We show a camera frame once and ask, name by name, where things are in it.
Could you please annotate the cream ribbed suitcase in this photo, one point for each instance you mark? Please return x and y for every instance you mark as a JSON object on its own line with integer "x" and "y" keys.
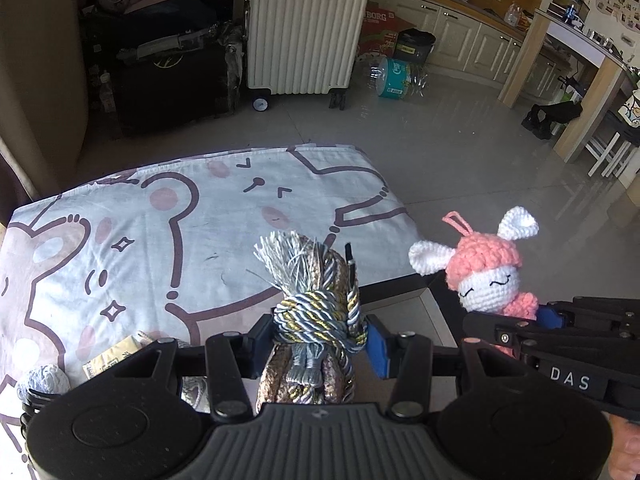
{"x": 305, "y": 35}

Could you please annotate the dark blue bag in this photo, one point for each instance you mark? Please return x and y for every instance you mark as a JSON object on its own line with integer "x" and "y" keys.
{"x": 175, "y": 15}

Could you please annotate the white stool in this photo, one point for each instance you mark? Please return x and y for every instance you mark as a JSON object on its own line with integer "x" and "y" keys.
{"x": 612, "y": 145}

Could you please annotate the plastic bottle pack teal label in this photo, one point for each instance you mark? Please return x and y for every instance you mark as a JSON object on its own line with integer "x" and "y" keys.
{"x": 395, "y": 77}

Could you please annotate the black box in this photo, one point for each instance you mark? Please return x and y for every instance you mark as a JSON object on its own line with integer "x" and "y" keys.
{"x": 410, "y": 310}

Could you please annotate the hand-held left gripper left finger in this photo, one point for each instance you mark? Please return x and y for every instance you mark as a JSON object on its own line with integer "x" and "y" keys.
{"x": 266, "y": 346}

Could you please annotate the person's right hand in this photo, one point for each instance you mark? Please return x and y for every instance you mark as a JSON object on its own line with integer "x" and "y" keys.
{"x": 627, "y": 452}

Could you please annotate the black trash bin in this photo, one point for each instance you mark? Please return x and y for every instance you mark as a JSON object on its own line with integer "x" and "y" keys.
{"x": 415, "y": 47}

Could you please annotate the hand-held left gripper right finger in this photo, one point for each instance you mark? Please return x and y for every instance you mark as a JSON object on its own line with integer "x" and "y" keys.
{"x": 380, "y": 352}

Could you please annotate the blue bottle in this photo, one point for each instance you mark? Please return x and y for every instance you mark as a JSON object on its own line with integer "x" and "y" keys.
{"x": 571, "y": 12}

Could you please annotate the pink crochet bunny doll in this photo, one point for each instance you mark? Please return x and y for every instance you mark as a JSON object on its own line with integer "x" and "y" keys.
{"x": 485, "y": 280}

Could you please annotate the brown curtain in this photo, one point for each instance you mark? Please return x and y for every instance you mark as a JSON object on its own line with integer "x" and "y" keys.
{"x": 15, "y": 180}

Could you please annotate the printed bear blanket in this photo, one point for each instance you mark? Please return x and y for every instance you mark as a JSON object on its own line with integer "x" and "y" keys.
{"x": 200, "y": 240}

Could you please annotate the photo collage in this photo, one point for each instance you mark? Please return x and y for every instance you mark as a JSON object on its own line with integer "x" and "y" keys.
{"x": 617, "y": 2}

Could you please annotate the pale grey yarn ball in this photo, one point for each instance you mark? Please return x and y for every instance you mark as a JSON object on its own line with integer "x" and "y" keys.
{"x": 42, "y": 380}

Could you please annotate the red cardboard box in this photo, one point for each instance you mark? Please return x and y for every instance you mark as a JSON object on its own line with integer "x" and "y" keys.
{"x": 380, "y": 25}

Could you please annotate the wooden bar table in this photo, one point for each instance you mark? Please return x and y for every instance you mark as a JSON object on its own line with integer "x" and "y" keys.
{"x": 590, "y": 110}

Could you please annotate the water bottles on counter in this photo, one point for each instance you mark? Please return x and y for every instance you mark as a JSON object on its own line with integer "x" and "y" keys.
{"x": 512, "y": 14}

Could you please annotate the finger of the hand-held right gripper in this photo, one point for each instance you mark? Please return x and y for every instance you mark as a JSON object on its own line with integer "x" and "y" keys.
{"x": 500, "y": 332}
{"x": 547, "y": 317}

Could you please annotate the cream kitchen cabinets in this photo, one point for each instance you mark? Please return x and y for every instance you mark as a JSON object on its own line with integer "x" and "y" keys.
{"x": 460, "y": 35}

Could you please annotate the yellow tissue packet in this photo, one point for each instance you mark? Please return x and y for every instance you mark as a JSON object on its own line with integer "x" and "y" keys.
{"x": 112, "y": 360}

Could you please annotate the black storage trunk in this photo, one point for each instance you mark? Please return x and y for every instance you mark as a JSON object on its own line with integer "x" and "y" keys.
{"x": 165, "y": 95}

